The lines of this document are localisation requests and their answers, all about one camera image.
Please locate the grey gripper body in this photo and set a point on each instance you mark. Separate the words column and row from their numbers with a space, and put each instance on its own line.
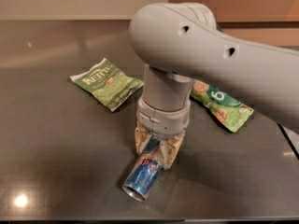
column 163, row 120

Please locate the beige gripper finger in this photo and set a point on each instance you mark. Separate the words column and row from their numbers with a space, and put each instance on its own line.
column 142, row 138
column 168, row 149

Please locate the blue silver Red Bull can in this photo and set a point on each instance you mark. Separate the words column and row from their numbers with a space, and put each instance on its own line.
column 140, row 181

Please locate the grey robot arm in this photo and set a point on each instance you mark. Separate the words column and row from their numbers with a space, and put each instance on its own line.
column 179, row 44

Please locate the green Kettle chips bag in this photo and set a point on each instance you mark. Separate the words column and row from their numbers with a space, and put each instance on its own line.
column 108, row 84

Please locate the green Jang snack bag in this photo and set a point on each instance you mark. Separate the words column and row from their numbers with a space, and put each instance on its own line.
column 231, row 113

